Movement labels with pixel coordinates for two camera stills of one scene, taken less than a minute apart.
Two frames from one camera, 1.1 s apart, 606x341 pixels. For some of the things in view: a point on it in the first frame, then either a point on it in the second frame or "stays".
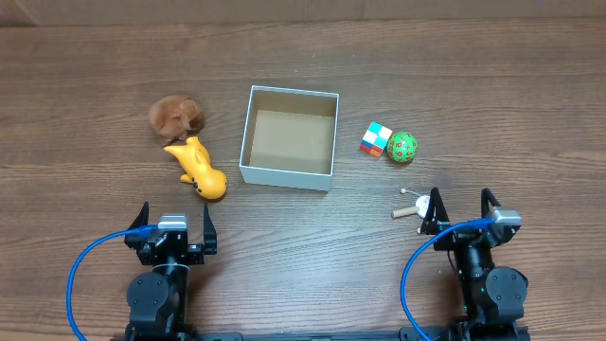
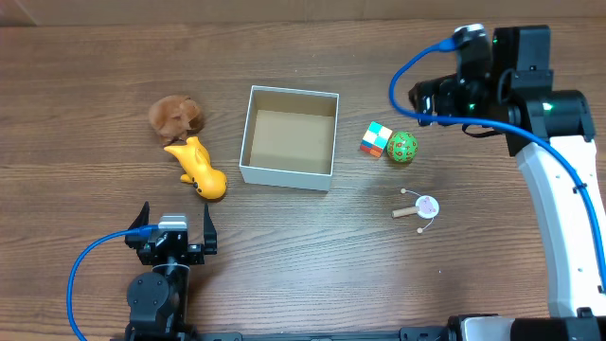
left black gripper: (171, 251) stays
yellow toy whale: (209, 183) stays
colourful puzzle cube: (375, 139) stays
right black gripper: (463, 237) → (436, 100)
